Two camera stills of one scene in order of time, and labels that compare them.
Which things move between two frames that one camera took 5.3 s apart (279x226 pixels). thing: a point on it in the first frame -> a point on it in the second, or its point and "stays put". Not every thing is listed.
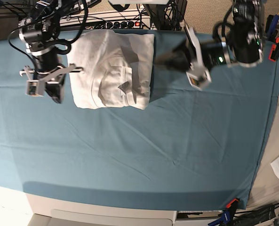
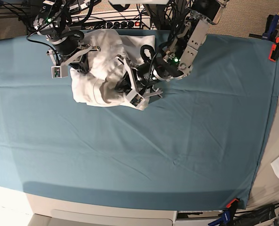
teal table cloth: [188, 149] stays put
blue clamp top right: [271, 25] stays put
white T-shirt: [116, 69] stays put
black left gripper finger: [179, 58] -> [124, 85]
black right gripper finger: [56, 90] -> [83, 66]
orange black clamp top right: [276, 48] stays put
